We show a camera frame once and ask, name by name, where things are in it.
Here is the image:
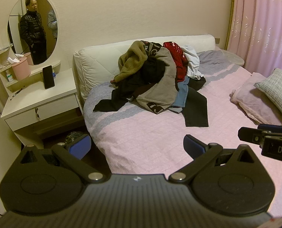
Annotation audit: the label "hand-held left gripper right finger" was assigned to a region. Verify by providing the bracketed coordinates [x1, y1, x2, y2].
[168, 134, 256, 184]

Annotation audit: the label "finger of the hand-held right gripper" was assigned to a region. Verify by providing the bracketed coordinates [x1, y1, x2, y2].
[258, 123, 282, 135]
[238, 127, 266, 145]

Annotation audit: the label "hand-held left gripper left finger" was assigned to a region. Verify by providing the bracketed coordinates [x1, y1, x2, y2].
[20, 134, 110, 184]

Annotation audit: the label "olive knit sweater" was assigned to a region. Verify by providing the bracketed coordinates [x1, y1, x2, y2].
[114, 40, 148, 84]

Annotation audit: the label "dark plastic bag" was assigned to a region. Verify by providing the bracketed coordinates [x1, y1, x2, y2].
[65, 131, 84, 145]

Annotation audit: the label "pink folded blanket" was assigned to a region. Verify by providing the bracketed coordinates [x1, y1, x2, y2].
[229, 72, 282, 126]

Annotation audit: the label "black pants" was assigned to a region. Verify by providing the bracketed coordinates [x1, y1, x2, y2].
[184, 76, 209, 127]

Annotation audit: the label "grey textured pillow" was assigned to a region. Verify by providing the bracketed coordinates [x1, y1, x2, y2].
[254, 68, 282, 124]

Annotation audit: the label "white table drawer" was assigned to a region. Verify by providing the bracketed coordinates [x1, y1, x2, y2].
[5, 93, 81, 131]

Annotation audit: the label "quilted striped bedspread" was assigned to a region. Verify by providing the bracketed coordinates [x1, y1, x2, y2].
[83, 50, 282, 221]

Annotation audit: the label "blue garment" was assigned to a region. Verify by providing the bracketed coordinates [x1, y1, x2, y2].
[168, 76, 190, 113]

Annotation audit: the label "white dressing table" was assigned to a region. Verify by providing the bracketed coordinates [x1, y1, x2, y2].
[0, 37, 83, 148]

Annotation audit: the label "grey hoodie with black letters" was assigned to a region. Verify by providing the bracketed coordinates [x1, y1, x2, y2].
[135, 41, 179, 114]

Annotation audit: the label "black smartphone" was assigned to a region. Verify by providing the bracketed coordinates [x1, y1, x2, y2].
[42, 65, 55, 90]

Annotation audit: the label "black pen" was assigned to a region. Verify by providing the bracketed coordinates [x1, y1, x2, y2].
[10, 88, 23, 100]

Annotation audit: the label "white shirt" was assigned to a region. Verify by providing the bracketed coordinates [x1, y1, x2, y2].
[181, 45, 205, 80]

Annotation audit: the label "white padded headboard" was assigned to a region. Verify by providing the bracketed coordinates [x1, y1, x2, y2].
[73, 34, 216, 101]

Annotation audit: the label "red patterned garment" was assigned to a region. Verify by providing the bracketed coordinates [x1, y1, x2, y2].
[163, 41, 190, 82]

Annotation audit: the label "pink bin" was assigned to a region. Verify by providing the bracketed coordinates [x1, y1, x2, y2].
[11, 56, 32, 81]

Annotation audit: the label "pink curtain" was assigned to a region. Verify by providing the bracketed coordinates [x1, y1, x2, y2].
[226, 0, 282, 79]

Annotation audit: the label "oval mirror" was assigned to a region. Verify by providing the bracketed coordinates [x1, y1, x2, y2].
[7, 0, 58, 66]

